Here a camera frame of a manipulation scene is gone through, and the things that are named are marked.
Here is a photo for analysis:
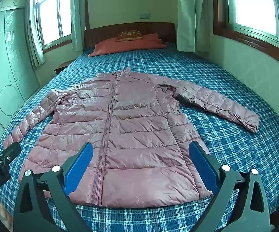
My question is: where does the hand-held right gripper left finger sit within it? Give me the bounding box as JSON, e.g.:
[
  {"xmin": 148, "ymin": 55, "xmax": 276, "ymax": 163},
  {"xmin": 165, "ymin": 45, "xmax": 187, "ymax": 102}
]
[{"xmin": 13, "ymin": 142, "xmax": 94, "ymax": 232}]

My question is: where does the brown patterned cushion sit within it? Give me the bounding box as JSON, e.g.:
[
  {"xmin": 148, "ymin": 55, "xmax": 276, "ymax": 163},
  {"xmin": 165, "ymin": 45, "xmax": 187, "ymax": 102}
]
[{"xmin": 116, "ymin": 31, "xmax": 143, "ymax": 42}]

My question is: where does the bed with blue plaid sheet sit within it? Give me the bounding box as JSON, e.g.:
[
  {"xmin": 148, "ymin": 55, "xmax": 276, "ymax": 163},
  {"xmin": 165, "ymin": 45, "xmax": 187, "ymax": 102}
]
[{"xmin": 0, "ymin": 41, "xmax": 279, "ymax": 232}]

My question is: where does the wooden nightstand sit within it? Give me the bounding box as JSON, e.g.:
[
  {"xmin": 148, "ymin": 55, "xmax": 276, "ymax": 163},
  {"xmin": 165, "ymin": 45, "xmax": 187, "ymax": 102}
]
[{"xmin": 54, "ymin": 60, "xmax": 75, "ymax": 75}]

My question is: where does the pale green curtain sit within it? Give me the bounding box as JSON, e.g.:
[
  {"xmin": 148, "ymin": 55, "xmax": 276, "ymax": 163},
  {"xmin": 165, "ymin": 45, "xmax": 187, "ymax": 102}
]
[
  {"xmin": 71, "ymin": 0, "xmax": 90, "ymax": 52},
  {"xmin": 26, "ymin": 0, "xmax": 44, "ymax": 68},
  {"xmin": 177, "ymin": 0, "xmax": 211, "ymax": 53}
]

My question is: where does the red-orange pillow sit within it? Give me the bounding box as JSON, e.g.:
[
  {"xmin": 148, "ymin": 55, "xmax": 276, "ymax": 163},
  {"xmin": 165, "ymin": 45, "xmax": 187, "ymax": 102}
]
[{"xmin": 88, "ymin": 33, "xmax": 167, "ymax": 57}]

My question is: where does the dark wooden headboard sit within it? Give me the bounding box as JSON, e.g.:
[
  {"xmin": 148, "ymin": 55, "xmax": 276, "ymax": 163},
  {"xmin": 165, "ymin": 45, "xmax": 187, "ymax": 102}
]
[{"xmin": 84, "ymin": 22, "xmax": 176, "ymax": 49}]

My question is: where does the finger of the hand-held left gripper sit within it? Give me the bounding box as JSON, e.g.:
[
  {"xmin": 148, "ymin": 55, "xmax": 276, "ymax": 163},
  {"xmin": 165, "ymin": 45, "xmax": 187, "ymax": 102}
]
[{"xmin": 0, "ymin": 142, "xmax": 21, "ymax": 174}]

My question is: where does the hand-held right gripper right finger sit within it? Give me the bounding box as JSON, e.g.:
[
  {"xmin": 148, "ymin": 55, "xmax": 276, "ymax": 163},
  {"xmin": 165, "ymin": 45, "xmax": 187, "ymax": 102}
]
[{"xmin": 188, "ymin": 140, "xmax": 271, "ymax": 232}]

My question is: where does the pink puffer jacket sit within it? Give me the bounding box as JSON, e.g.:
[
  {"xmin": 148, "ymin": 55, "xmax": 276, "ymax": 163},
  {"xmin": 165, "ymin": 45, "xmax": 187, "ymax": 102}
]
[{"xmin": 3, "ymin": 67, "xmax": 261, "ymax": 208}]

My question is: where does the wardrobe with circle pattern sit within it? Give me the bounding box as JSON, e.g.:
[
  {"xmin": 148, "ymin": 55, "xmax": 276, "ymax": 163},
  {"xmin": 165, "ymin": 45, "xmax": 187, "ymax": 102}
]
[{"xmin": 0, "ymin": 0, "xmax": 41, "ymax": 150}]

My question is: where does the white-framed window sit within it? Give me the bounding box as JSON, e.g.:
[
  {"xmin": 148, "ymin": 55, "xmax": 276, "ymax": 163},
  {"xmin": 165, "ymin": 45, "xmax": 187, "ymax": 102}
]
[{"xmin": 34, "ymin": 0, "xmax": 73, "ymax": 52}]

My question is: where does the wooden-framed window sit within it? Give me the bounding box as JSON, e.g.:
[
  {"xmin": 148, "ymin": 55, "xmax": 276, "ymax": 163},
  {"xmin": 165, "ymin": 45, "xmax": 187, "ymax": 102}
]
[{"xmin": 213, "ymin": 0, "xmax": 279, "ymax": 66}]

